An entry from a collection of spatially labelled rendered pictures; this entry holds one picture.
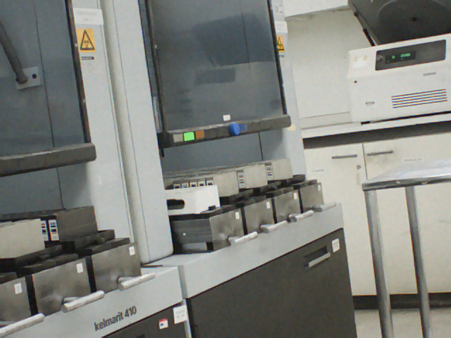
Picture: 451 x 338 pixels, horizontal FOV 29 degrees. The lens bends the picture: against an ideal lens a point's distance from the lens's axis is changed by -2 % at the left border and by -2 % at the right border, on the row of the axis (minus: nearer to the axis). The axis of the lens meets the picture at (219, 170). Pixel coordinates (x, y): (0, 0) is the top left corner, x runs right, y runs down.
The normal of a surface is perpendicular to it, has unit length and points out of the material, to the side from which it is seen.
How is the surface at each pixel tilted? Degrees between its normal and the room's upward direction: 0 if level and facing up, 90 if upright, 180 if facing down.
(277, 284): 90
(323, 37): 90
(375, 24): 149
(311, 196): 90
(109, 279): 90
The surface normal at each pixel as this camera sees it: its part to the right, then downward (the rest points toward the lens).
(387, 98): -0.52, 0.12
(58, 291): 0.86, -0.10
